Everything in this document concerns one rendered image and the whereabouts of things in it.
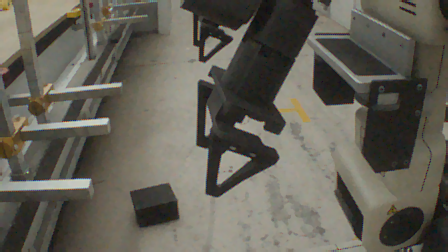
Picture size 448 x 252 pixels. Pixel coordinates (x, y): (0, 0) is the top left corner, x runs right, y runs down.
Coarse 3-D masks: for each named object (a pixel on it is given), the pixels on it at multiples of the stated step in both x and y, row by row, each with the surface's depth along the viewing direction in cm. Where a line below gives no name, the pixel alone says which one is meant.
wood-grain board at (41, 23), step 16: (32, 0) 268; (48, 0) 253; (64, 0) 241; (0, 16) 216; (32, 16) 197; (48, 16) 189; (64, 16) 189; (0, 32) 166; (16, 32) 161; (48, 32) 165; (0, 48) 136; (16, 48) 133; (0, 64) 116
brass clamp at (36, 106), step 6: (48, 84) 115; (48, 90) 111; (30, 96) 107; (42, 96) 106; (48, 96) 111; (30, 102) 104; (36, 102) 104; (42, 102) 106; (48, 102) 111; (30, 108) 104; (36, 108) 105; (42, 108) 106; (36, 114) 106
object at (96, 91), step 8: (72, 88) 113; (80, 88) 113; (88, 88) 112; (96, 88) 112; (104, 88) 112; (112, 88) 112; (120, 88) 113; (8, 96) 110; (16, 96) 110; (24, 96) 110; (56, 96) 111; (64, 96) 111; (72, 96) 112; (80, 96) 112; (88, 96) 112; (96, 96) 113; (104, 96) 113; (16, 104) 110; (24, 104) 111
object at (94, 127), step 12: (84, 120) 92; (96, 120) 92; (108, 120) 92; (24, 132) 88; (36, 132) 89; (48, 132) 89; (60, 132) 90; (72, 132) 90; (84, 132) 90; (96, 132) 91; (108, 132) 91
